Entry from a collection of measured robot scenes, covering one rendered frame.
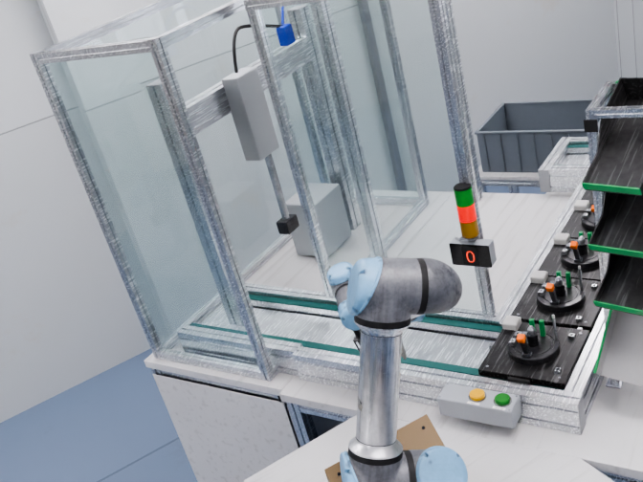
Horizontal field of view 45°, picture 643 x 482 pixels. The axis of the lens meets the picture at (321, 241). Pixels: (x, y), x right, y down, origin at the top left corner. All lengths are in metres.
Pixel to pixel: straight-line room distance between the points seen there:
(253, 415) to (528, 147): 2.10
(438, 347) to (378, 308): 0.89
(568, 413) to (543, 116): 2.57
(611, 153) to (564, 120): 2.51
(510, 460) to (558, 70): 4.10
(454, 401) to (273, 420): 0.75
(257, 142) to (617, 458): 1.49
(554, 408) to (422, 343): 0.51
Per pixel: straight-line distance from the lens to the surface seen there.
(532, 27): 5.63
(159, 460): 3.87
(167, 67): 2.15
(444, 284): 1.57
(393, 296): 1.54
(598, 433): 2.16
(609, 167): 1.89
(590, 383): 2.20
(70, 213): 4.32
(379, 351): 1.58
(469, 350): 2.38
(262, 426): 2.71
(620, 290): 2.04
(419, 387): 2.27
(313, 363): 2.45
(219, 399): 2.76
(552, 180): 3.33
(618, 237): 1.94
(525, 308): 2.43
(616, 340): 2.13
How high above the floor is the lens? 2.33
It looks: 26 degrees down
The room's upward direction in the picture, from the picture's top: 15 degrees counter-clockwise
